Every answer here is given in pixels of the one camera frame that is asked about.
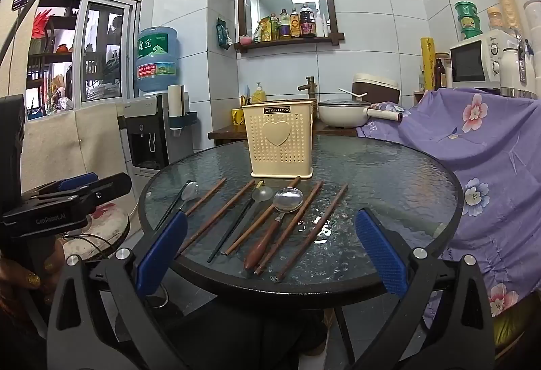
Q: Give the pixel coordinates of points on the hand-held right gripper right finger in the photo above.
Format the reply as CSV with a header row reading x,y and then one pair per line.
x,y
382,251

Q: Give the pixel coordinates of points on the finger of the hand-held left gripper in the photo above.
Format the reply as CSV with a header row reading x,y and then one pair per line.
x,y
78,180
112,188

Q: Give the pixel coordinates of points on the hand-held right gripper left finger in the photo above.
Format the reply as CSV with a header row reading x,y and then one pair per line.
x,y
162,251

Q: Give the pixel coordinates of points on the cream plastic utensil holder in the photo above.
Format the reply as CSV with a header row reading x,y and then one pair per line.
x,y
279,154

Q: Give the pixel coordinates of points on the person's left hand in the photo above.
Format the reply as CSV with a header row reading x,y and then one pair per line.
x,y
17,272

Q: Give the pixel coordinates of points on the round printed stool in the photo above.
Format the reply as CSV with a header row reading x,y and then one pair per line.
x,y
101,222

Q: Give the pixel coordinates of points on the beige cloth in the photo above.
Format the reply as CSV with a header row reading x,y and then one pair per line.
x,y
76,141

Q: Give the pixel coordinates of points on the water dispenser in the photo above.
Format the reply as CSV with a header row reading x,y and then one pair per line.
x,y
148,129

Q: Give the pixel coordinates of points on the teal cup holder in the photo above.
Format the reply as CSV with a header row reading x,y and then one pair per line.
x,y
184,121

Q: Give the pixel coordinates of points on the cream paper cup stack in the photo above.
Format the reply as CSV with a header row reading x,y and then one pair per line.
x,y
175,99

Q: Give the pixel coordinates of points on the wooden side table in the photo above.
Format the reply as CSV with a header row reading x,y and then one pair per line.
x,y
224,133

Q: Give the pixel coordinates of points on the sliding window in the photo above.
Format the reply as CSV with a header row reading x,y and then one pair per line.
x,y
105,48

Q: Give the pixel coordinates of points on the blue water jug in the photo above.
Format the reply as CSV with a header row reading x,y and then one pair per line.
x,y
156,57

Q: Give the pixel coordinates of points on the cream pot with lid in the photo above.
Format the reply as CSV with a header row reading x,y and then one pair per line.
x,y
342,114

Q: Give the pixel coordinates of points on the yellow cup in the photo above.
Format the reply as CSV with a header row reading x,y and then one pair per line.
x,y
236,116

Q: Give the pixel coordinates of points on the purple floral cloth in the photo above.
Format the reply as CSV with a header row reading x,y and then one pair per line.
x,y
486,150

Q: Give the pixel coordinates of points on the wooden crate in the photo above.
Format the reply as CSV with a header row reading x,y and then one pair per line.
x,y
420,96

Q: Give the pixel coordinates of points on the red artificial flower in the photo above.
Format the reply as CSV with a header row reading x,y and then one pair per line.
x,y
40,21

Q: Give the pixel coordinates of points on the white brown rice cooker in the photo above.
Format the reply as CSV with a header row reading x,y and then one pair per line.
x,y
376,84

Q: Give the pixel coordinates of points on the yellow soap bottle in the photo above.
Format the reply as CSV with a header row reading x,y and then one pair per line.
x,y
259,95

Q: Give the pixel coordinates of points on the bronze faucet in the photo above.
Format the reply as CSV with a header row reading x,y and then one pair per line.
x,y
308,86

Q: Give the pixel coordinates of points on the brown glass bottle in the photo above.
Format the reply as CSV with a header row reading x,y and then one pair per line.
x,y
440,74

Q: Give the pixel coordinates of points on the green hanging packet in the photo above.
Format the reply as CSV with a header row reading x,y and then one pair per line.
x,y
223,36

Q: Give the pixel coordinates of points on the yellow wrap roll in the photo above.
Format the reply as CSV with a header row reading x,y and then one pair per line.
x,y
427,63

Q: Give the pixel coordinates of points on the pink small bowl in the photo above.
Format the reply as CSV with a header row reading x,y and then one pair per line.
x,y
245,40

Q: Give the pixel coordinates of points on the white microwave oven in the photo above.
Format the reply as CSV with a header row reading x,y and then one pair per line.
x,y
469,61

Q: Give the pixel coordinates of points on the yellow green packet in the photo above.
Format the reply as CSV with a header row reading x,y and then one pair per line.
x,y
262,29

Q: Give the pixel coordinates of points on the white kettle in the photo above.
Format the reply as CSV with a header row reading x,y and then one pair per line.
x,y
513,70

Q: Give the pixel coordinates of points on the green capped oil bottle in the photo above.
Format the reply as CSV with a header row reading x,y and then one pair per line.
x,y
274,29

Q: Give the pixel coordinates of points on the white squeeze bottle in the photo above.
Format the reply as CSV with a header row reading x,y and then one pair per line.
x,y
323,26

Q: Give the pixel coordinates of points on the purple label bottle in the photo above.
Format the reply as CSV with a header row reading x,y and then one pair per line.
x,y
285,27

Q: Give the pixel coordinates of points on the dark soy sauce bottle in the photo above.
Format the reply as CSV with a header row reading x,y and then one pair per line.
x,y
307,23

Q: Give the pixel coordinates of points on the orange label bottle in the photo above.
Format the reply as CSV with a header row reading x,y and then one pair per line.
x,y
295,26

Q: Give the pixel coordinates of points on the wooden framed mirror shelf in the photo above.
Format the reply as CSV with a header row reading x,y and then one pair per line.
x,y
266,0

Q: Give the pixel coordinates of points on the yellow lidded jar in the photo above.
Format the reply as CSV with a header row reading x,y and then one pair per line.
x,y
496,19

